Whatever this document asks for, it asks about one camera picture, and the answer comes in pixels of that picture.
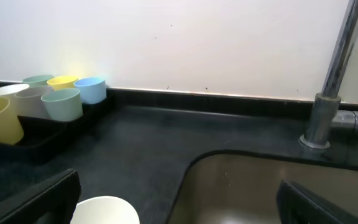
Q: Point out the white cup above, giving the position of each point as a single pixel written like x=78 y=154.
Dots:
x=104 y=213
x=6 y=91

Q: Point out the steel sink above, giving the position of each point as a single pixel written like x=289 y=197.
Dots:
x=244 y=193

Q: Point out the green cup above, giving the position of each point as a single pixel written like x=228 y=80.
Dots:
x=37 y=80
x=64 y=107

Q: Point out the black tray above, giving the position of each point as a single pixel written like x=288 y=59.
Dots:
x=48 y=137

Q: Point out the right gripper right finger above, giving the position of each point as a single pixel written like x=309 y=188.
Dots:
x=303 y=208

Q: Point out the grey cup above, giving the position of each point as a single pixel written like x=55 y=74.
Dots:
x=31 y=104

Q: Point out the blue cup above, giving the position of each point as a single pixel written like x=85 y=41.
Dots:
x=92 y=90

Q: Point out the steel tap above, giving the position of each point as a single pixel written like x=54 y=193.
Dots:
x=325 y=115

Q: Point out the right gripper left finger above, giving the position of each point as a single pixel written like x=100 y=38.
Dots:
x=51 y=199

